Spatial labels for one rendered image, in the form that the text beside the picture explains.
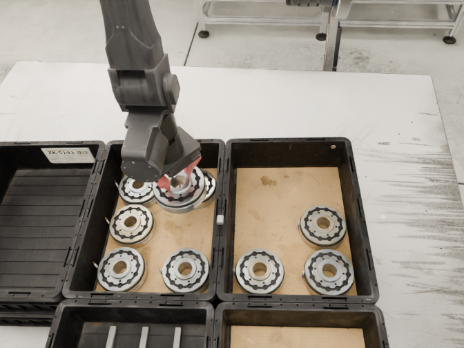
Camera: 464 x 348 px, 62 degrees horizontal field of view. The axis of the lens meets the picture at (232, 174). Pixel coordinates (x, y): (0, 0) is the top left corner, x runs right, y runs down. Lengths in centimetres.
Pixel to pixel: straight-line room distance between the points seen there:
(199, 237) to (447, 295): 60
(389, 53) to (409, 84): 134
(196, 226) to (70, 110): 76
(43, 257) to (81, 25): 254
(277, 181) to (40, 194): 62
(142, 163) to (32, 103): 110
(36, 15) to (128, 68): 316
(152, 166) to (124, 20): 19
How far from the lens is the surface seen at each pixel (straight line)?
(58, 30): 340
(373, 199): 116
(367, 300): 78
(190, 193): 75
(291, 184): 99
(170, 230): 95
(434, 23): 295
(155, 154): 56
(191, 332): 85
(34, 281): 101
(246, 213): 95
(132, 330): 88
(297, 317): 79
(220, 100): 139
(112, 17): 52
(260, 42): 285
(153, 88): 54
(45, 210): 110
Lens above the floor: 165
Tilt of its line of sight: 54 degrees down
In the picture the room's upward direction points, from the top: 6 degrees counter-clockwise
